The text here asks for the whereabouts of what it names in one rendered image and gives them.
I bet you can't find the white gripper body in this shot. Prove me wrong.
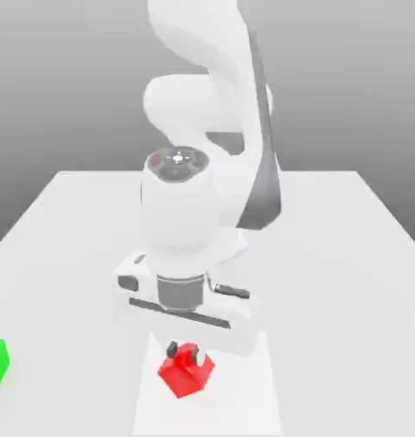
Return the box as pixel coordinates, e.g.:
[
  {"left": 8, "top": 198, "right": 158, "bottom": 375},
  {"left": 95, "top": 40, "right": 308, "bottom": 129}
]
[{"left": 113, "top": 294, "right": 260, "bottom": 358}]

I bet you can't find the small red cube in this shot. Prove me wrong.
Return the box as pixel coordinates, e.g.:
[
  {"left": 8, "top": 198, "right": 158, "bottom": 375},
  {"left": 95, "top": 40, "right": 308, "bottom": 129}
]
[{"left": 156, "top": 342, "right": 216, "bottom": 399}]

